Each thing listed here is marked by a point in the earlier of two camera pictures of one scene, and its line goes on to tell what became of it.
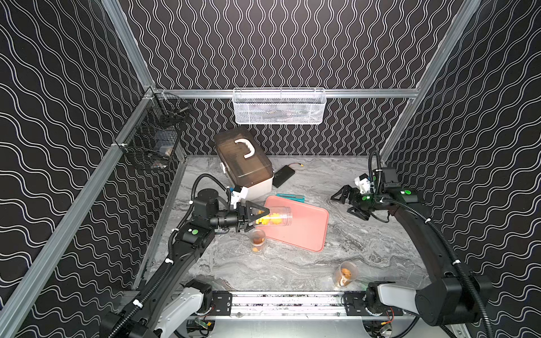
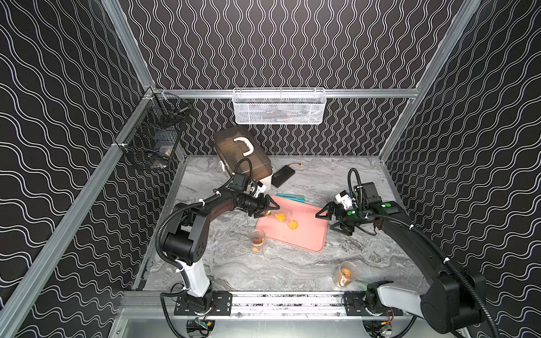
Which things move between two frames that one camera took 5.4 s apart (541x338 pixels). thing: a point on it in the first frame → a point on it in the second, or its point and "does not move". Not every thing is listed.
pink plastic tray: [308, 225] does not move
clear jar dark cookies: [258, 241] does not move
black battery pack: [282, 175] does not move
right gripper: [353, 196] → [330, 207]
